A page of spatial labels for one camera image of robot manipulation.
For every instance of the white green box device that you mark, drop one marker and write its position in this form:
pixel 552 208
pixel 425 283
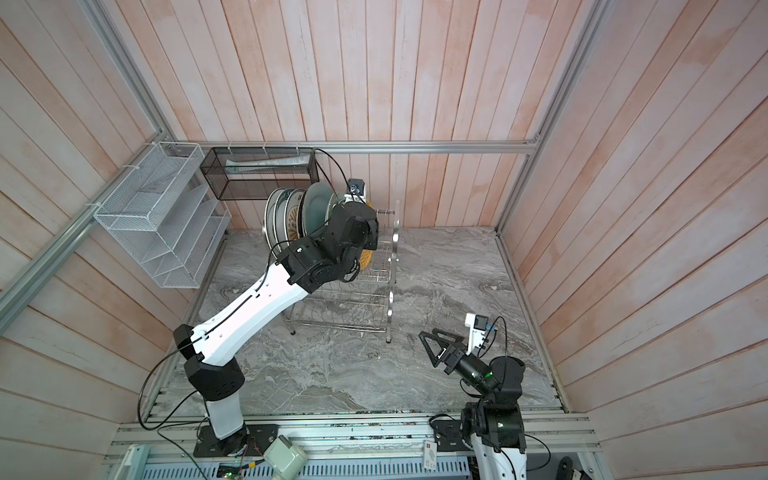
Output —
pixel 286 459

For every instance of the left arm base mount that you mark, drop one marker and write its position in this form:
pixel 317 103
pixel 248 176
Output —
pixel 251 439

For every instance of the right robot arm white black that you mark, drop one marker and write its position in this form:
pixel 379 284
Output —
pixel 492 424

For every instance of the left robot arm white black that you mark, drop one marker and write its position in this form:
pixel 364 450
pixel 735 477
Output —
pixel 330 253

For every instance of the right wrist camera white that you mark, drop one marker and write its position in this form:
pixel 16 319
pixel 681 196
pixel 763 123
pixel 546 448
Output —
pixel 482 332

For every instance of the black mesh wall basket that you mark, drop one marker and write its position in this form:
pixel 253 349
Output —
pixel 253 173

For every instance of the white wire mesh shelf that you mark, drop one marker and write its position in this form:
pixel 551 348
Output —
pixel 170 223

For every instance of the grey green plain plate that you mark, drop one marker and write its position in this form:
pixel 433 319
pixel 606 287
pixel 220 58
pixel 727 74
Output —
pixel 314 207

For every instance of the large orange sunburst plate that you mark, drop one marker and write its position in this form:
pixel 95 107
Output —
pixel 292 215

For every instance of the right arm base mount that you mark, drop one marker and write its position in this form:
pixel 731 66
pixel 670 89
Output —
pixel 451 435

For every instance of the stainless steel dish rack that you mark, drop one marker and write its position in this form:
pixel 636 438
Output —
pixel 365 305

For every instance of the white plate green text rim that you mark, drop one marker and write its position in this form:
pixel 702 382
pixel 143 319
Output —
pixel 280 222

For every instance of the white plate cloud line pattern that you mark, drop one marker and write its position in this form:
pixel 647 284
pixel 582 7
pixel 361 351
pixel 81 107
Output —
pixel 268 221

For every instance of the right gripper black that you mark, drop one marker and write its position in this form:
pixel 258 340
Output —
pixel 453 356

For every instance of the yellow woven round trivet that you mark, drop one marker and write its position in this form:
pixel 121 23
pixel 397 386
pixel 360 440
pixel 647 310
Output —
pixel 366 258

